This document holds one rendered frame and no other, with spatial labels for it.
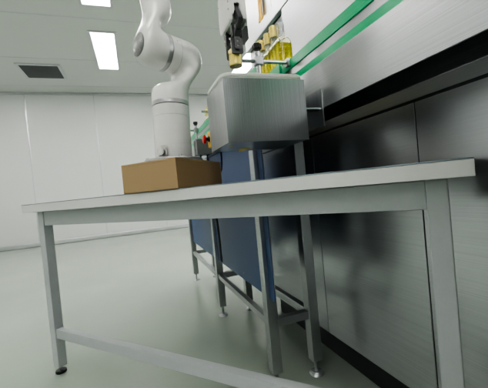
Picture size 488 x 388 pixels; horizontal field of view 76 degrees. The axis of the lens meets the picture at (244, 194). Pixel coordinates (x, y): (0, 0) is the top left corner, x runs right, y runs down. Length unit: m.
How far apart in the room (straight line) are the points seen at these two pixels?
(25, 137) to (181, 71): 6.23
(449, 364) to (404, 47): 0.63
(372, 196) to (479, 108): 0.29
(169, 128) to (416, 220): 0.76
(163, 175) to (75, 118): 6.23
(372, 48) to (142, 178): 0.71
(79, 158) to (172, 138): 6.01
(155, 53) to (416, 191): 0.82
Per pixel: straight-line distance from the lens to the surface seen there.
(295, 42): 1.43
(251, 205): 0.85
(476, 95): 0.86
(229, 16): 0.92
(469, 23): 0.63
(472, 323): 0.95
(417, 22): 0.70
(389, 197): 0.75
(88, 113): 7.13
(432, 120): 0.92
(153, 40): 1.09
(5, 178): 7.24
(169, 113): 1.04
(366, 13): 0.84
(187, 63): 1.14
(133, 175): 1.05
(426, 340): 1.06
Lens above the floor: 0.73
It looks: 1 degrees down
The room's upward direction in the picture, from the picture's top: 5 degrees counter-clockwise
